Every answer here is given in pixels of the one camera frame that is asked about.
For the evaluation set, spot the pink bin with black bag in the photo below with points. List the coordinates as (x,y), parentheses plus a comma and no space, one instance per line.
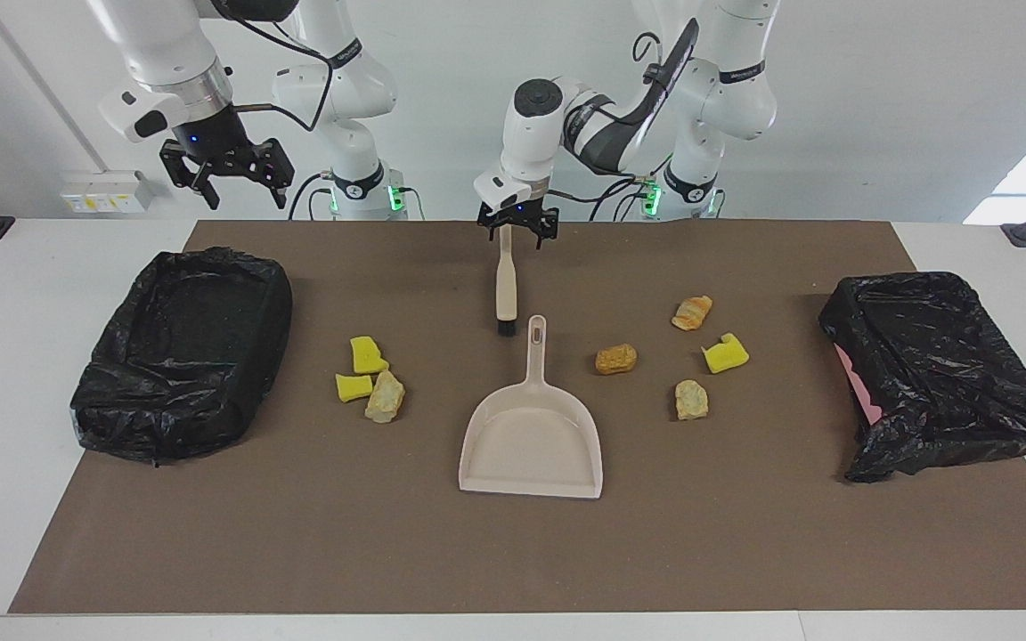
(940,374)

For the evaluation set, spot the notched yellow sponge piece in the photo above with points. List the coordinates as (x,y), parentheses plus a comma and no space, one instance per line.
(727,356)

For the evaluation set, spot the orange toy croissant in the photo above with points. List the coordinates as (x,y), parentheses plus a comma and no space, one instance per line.
(691,313)

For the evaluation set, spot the large yellow sponge piece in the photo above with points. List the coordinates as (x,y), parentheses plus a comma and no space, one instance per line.
(365,354)

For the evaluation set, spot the pale angular bread chunk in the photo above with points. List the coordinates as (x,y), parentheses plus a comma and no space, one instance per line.
(385,399)

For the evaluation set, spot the brown table mat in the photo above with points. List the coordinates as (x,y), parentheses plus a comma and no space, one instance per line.
(513,552)

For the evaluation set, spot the small yellow sponge piece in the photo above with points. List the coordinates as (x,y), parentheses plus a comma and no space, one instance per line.
(353,387)

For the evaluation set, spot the beige hand brush black bristles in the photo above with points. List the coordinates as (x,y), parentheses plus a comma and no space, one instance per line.
(505,285)

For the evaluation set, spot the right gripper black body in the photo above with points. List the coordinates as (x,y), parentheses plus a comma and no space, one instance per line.
(219,142)

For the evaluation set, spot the bin lined with black bag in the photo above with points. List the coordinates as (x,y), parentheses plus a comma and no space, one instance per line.
(183,356)

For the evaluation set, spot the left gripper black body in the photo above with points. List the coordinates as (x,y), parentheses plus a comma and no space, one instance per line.
(517,214)

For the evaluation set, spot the brown bread nugget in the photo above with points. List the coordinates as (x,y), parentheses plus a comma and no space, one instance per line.
(615,359)

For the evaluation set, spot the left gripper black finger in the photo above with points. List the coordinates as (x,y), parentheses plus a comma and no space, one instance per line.
(487,233)
(542,239)

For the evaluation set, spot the pale round bread chunk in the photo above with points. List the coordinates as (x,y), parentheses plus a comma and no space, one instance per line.
(691,401)

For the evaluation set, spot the beige plastic dustpan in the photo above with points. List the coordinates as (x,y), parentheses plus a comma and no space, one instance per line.
(531,445)

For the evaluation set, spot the white wall socket box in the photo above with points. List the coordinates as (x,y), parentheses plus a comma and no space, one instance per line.
(103,194)

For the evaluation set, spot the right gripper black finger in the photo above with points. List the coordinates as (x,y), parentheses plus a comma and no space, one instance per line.
(207,191)
(280,194)

